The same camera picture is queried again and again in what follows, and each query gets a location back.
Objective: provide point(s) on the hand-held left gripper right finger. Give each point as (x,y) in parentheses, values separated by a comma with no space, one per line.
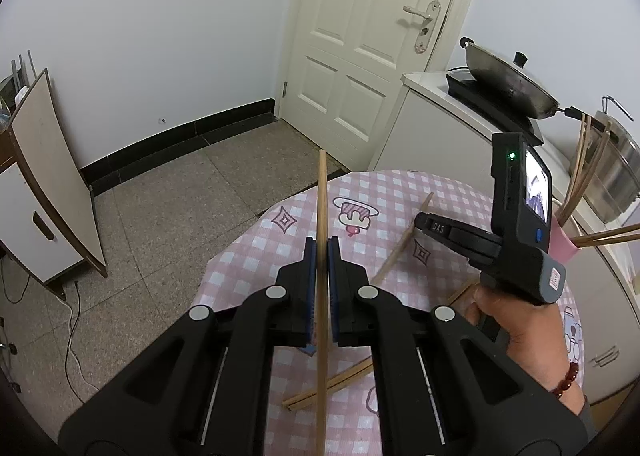
(334,286)

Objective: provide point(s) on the bunch of wooden chopsticks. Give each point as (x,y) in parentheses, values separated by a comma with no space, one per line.
(566,213)

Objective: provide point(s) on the pink cup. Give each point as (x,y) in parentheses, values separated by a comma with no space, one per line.
(565,246)

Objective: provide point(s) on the grey metal rods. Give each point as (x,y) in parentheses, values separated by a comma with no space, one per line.
(30,66)

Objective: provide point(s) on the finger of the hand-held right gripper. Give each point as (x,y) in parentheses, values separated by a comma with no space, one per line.
(432,226)

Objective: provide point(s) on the person's right hand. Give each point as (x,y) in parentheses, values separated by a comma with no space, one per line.
(535,336)

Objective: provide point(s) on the cream panel door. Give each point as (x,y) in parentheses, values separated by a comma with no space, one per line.
(350,36)

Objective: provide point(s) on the pink checked tablecloth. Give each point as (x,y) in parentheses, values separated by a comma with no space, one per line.
(300,216)

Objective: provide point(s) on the person's right forearm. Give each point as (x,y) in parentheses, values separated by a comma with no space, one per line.
(580,411)

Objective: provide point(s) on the stainless steel steamer pot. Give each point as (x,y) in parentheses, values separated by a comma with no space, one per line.
(620,171)

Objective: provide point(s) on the glass wok lid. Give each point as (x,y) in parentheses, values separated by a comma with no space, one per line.
(515,73)

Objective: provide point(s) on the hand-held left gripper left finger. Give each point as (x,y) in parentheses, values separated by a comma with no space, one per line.
(311,286)

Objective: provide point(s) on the black induction cooktop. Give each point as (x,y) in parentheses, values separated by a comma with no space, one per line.
(500,118)

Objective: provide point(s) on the single wooden chopstick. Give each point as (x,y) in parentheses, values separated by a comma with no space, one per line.
(350,373)
(457,293)
(400,246)
(463,297)
(350,380)
(322,196)

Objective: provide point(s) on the white counter cabinet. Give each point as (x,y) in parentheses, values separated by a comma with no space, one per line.
(430,136)

